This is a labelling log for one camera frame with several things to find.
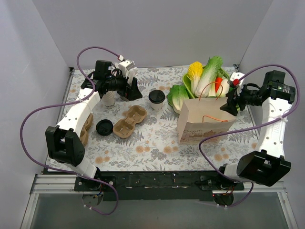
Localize black cup lid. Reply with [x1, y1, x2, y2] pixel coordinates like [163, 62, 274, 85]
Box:
[148, 90, 165, 104]

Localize white paper coffee cup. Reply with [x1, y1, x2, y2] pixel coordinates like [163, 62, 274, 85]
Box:
[150, 101, 163, 112]

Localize brown paper bag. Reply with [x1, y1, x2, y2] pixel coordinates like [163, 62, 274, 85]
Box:
[177, 97, 236, 145]

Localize single cardboard cup carrier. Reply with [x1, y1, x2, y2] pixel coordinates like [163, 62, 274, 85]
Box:
[113, 105, 147, 139]

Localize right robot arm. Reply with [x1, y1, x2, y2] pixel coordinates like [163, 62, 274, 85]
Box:
[215, 70, 295, 190]

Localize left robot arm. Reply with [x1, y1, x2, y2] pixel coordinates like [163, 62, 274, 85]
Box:
[45, 60, 142, 191]

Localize white radish toy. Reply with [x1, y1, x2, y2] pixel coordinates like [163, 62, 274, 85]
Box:
[218, 79, 230, 98]

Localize stack of paper cups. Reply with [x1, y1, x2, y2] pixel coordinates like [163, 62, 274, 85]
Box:
[102, 91, 115, 109]

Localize floral table mat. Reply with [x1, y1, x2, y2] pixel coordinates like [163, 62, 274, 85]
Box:
[47, 66, 259, 172]

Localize green vegetable tray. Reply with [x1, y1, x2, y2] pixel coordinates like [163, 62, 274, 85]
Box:
[182, 68, 233, 99]

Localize green napa cabbage toy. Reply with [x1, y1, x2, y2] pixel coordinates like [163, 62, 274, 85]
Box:
[194, 56, 223, 98]

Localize romaine lettuce toy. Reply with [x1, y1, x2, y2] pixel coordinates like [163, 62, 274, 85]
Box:
[167, 84, 189, 114]

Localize yellow napa cabbage toy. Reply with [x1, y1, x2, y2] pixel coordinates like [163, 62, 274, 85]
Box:
[187, 62, 203, 95]

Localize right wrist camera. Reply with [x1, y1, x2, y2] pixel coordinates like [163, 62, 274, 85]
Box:
[228, 72, 244, 89]

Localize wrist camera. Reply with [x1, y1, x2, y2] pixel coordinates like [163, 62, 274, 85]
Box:
[118, 60, 135, 78]
[228, 72, 244, 89]

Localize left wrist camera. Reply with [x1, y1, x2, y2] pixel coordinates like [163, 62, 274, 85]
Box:
[118, 60, 135, 78]

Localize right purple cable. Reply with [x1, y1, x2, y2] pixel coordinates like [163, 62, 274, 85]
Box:
[198, 64, 301, 208]

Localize purple cable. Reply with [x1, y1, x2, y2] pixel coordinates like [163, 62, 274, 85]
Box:
[19, 46, 124, 217]
[198, 64, 301, 208]

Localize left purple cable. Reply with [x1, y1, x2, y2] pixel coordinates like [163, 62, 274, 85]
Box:
[19, 46, 124, 217]

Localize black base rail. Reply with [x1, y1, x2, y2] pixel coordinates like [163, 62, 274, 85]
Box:
[74, 170, 244, 201]

